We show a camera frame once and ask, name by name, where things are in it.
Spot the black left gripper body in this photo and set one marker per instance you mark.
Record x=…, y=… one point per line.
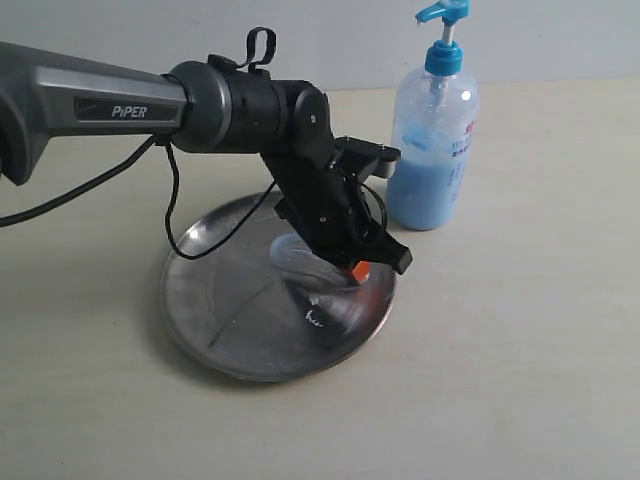
x=344, y=227

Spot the blue pump dispenser bottle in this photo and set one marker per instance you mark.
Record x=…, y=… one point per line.
x=435, y=112

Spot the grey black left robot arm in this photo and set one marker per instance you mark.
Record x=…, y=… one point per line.
x=211, y=107

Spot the blue soap blob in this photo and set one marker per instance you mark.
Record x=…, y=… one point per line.
x=294, y=259

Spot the round stainless steel plate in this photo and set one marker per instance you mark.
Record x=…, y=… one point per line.
x=225, y=305

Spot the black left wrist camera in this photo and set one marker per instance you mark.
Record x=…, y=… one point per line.
x=360, y=158

